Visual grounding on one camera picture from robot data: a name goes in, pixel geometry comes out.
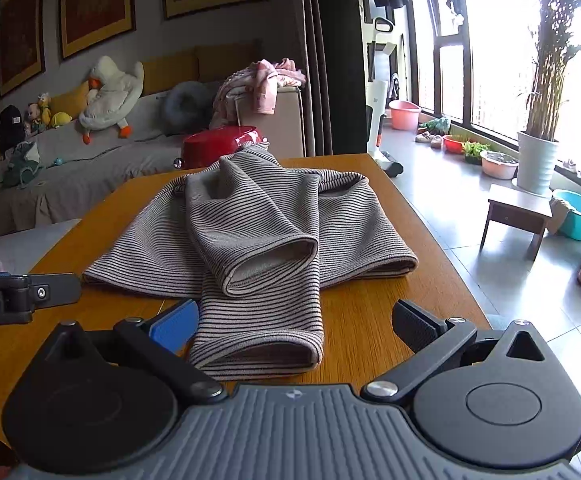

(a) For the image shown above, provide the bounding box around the pink clothes pile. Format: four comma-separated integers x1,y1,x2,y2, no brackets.
209,58,307,131

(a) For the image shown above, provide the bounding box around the small wooden stool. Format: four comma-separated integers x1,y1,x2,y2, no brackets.
480,183,555,261

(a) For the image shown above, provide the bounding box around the brown curtain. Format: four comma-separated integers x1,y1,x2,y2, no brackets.
297,0,366,157

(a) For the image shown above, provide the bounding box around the white goose plush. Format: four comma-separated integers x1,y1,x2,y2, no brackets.
78,55,145,146

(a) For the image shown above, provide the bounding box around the red plastic stool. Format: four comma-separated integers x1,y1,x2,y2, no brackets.
172,126,271,168

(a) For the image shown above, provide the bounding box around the grey neck pillow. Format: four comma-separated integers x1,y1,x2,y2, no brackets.
160,81,221,136

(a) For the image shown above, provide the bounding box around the yellow throw pillow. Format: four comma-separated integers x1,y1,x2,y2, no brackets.
49,81,91,117

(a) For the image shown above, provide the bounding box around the potted palm in white pot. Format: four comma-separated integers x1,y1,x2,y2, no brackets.
515,0,581,195

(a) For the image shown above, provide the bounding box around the grey covered sofa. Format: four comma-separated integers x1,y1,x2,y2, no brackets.
0,77,231,238

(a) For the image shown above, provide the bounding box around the green toy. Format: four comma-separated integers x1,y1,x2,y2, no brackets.
417,116,451,133

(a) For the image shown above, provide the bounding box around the green leafy plant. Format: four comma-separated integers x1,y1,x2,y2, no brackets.
463,141,491,165

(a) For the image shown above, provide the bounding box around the grey marble coffee table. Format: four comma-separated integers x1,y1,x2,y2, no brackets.
0,217,84,276

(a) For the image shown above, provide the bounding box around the red plastic basin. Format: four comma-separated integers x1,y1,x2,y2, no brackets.
443,135,473,155

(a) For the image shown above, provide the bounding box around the white floor washer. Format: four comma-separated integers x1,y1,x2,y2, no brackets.
365,17,403,177

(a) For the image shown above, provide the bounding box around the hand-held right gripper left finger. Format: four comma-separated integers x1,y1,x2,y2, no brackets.
33,299,227,405

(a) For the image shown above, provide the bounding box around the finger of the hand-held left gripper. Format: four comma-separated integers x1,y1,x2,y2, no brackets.
25,272,82,311

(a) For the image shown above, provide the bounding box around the white plastic basin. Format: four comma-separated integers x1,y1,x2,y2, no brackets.
479,150,518,180

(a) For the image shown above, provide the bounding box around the pink doll plush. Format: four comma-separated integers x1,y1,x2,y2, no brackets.
23,102,42,136

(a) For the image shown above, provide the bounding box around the mustard back cushion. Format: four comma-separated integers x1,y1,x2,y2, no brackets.
194,40,262,83
140,52,200,96

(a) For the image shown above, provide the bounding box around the black backpack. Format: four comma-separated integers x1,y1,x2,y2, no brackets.
0,105,26,161

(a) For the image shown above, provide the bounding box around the blue plastic basin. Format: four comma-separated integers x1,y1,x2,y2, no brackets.
551,189,581,241

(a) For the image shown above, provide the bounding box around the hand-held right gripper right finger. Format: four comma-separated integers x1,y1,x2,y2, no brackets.
360,299,558,406

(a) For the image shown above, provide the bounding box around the green dinosaur plush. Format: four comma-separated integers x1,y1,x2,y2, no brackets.
3,140,44,188

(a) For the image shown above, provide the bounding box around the grey striped sweater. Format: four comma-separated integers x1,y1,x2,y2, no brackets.
81,142,419,382

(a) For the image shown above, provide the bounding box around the pink plastic basin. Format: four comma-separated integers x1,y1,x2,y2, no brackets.
387,100,421,131

